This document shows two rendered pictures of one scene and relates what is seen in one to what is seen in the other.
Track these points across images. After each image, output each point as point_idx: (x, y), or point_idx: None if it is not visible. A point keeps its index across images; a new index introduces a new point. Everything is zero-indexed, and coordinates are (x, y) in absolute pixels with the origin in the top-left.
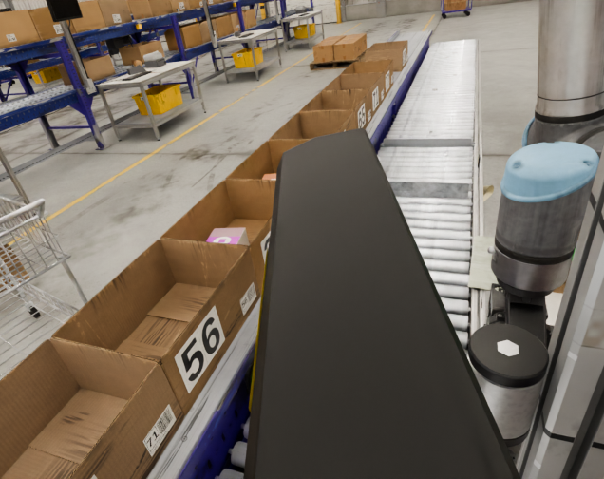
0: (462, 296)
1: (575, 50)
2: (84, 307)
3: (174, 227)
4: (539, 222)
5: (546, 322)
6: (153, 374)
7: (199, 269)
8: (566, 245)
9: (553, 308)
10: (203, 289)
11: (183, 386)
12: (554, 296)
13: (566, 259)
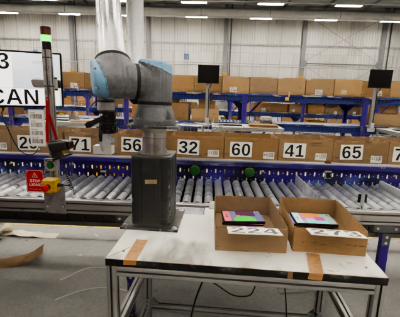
0: (204, 202)
1: None
2: (139, 129)
3: (183, 131)
4: None
5: (187, 214)
6: (113, 134)
7: None
8: (97, 97)
9: (199, 216)
10: None
11: (121, 147)
12: (209, 217)
13: (97, 101)
